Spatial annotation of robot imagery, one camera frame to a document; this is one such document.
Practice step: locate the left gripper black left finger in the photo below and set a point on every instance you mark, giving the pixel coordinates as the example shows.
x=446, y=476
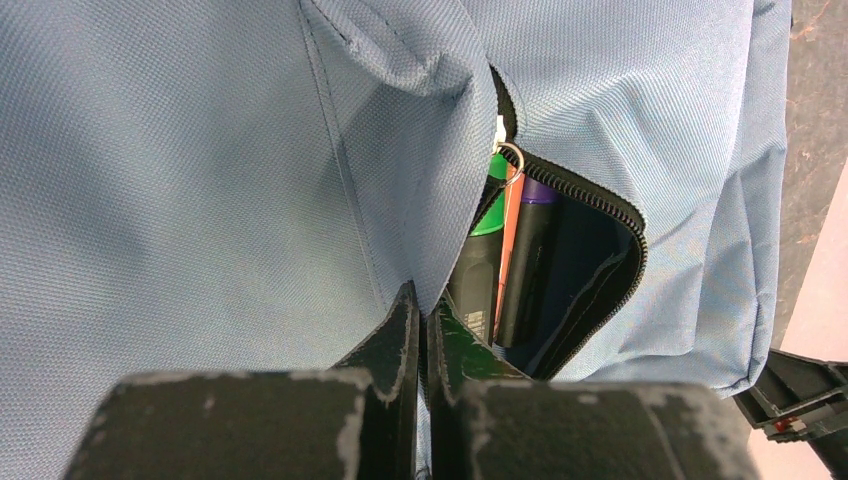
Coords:
x=354, y=420

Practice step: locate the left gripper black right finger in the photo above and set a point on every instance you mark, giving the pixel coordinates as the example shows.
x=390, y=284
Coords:
x=490, y=421

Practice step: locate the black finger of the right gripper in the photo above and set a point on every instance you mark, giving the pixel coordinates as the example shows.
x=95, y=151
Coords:
x=800, y=399

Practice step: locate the blue grey backpack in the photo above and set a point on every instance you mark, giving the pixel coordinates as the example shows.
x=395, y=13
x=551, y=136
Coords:
x=245, y=185

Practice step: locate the purple highlighter marker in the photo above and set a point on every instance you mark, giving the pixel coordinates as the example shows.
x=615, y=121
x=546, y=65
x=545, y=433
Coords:
x=530, y=264

